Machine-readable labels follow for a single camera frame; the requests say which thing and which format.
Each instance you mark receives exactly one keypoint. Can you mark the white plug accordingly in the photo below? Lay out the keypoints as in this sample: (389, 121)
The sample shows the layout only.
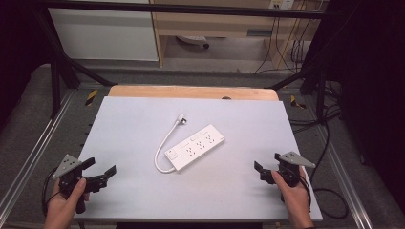
(181, 119)

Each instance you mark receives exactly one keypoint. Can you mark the white wall socket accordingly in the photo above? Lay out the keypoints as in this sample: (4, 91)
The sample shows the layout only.
(281, 4)

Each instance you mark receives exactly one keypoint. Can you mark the light wooden desk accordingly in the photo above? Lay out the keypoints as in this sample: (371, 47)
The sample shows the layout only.
(203, 27)

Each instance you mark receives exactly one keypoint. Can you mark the grey chair base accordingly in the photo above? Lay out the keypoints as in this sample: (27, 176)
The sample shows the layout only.
(192, 39)

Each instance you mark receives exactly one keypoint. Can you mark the white power strip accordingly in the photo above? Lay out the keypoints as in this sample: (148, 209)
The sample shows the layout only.
(195, 147)

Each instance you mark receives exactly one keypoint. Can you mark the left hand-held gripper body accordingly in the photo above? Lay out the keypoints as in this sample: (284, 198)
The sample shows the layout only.
(68, 165)

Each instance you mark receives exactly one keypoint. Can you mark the white cabinet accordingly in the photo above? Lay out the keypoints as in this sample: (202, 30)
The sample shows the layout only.
(102, 35)

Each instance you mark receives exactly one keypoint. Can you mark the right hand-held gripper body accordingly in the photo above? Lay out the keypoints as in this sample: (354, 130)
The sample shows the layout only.
(291, 170)

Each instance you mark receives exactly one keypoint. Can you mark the black metal frame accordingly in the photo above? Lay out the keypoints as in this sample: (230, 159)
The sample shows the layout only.
(191, 9)

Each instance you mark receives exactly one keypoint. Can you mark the person's right hand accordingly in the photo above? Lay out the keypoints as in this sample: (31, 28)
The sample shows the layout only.
(297, 203)

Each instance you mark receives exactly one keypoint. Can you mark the person's left hand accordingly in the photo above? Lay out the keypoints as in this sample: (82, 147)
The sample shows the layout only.
(62, 208)

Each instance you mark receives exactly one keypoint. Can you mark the aluminium floor rail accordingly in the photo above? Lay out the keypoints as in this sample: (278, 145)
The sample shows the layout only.
(342, 178)
(35, 149)

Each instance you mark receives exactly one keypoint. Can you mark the dark curtain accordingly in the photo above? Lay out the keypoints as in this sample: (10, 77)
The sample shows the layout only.
(372, 79)
(19, 47)

